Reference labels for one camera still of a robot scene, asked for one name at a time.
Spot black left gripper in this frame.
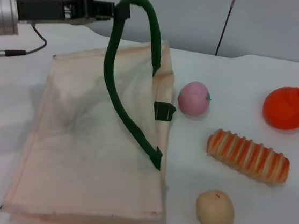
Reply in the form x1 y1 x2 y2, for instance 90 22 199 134
13 0 133 36

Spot cream canvas handbag green handles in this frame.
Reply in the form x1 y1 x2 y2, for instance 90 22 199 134
0 0 191 224

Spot orange striped bread loaf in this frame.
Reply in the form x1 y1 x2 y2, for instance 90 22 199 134
202 127 294 187

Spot pink toy peach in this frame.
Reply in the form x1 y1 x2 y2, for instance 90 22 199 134
175 79 214 118

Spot orange toy fruit with stem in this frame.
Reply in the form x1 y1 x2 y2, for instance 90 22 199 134
260 80 299 132

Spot beige toy potato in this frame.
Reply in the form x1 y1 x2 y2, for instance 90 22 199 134
193 187 238 224

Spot thin dark hanging cable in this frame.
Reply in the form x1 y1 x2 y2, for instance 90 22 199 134
214 0 237 58

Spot black cable with metal plug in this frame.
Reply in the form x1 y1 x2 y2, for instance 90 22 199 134
3 21 49 62

